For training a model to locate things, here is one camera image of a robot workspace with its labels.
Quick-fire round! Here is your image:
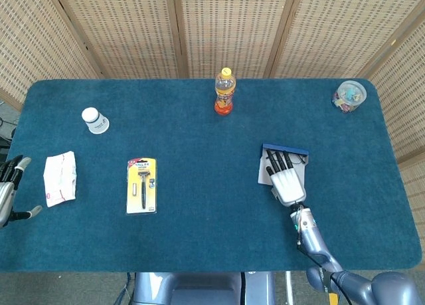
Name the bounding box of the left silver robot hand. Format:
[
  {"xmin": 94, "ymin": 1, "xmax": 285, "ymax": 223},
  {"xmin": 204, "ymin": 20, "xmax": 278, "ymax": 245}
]
[{"xmin": 0, "ymin": 155, "xmax": 43, "ymax": 229}]

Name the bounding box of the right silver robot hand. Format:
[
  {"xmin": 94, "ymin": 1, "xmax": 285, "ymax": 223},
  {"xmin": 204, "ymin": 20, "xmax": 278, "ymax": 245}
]
[{"xmin": 264, "ymin": 150, "xmax": 307, "ymax": 208}]

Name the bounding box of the blue packaged item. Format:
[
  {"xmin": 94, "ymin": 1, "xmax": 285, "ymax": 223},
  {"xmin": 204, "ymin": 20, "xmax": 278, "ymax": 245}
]
[{"xmin": 258, "ymin": 143, "xmax": 310, "ymax": 186}]

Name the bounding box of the orange juice bottle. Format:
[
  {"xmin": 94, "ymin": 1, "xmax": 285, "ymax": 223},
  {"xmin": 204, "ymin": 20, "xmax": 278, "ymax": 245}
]
[{"xmin": 213, "ymin": 66, "xmax": 237, "ymax": 117}]

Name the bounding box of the black background equipment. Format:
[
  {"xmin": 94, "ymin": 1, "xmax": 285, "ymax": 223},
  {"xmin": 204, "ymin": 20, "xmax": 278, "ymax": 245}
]
[{"xmin": 0, "ymin": 117, "xmax": 17, "ymax": 153}]

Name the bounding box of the white tissue pack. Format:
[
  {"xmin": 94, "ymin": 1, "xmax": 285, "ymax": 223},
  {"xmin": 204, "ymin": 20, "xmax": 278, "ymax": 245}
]
[{"xmin": 42, "ymin": 150, "xmax": 78, "ymax": 208}]

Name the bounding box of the blue table cloth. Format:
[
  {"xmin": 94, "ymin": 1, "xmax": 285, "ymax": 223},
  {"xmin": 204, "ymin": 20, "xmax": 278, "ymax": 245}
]
[{"xmin": 0, "ymin": 78, "xmax": 423, "ymax": 273}]

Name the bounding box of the clear jar of clips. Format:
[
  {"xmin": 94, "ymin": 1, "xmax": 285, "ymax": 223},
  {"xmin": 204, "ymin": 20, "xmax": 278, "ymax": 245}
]
[{"xmin": 330, "ymin": 80, "xmax": 367, "ymax": 114}]

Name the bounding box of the white paper cup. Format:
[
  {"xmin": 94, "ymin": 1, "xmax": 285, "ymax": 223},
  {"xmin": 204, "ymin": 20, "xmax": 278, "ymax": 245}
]
[{"xmin": 81, "ymin": 107, "xmax": 110, "ymax": 135}]

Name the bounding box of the blue-grey robot torso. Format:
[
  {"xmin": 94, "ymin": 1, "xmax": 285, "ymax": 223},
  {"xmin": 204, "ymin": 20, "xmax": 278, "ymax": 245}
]
[{"xmin": 132, "ymin": 271, "xmax": 276, "ymax": 305}]

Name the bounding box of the yellow razor blister pack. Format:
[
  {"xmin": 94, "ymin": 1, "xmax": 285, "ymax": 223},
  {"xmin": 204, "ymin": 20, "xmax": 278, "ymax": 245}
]
[{"xmin": 126, "ymin": 157, "xmax": 158, "ymax": 215}]

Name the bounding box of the woven folding screen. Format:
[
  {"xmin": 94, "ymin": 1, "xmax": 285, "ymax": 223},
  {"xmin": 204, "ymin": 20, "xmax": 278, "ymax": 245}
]
[{"xmin": 0, "ymin": 0, "xmax": 425, "ymax": 239}]

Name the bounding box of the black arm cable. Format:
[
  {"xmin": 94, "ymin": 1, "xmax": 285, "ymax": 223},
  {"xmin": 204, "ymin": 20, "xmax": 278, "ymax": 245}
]
[{"xmin": 296, "ymin": 238, "xmax": 353, "ymax": 305}]

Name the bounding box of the blue floor cable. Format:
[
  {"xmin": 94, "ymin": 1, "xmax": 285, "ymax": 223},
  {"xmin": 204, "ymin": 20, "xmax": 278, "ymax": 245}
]
[{"xmin": 114, "ymin": 272, "xmax": 132, "ymax": 305}]

